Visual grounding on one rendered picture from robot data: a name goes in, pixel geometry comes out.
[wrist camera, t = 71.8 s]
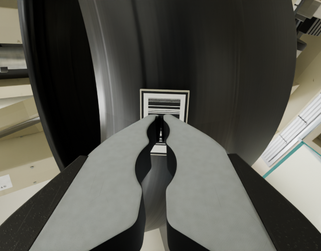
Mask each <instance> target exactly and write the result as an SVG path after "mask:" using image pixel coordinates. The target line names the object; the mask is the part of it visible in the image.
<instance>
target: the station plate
mask: <svg viewBox="0 0 321 251"><path fill-rule="evenodd" d="M10 187H12V183H11V180H10V177H9V174H8V175H5V176H1V177H0V191H1V190H4V189H7V188H10Z"/></svg>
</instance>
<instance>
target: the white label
mask: <svg viewBox="0 0 321 251"><path fill-rule="evenodd" d="M188 104H189V91H188V90H159V89H140V117H141V119H143V118H144V117H146V116H148V115H159V116H164V115H166V114H170V115H172V116H174V117H176V118H178V119H180V120H181V121H183V122H185V123H187V116H188ZM151 155H166V144H165V142H163V141H162V138H161V130H160V141H159V142H157V143H156V144H155V145H154V147H153V148H152V150H151Z"/></svg>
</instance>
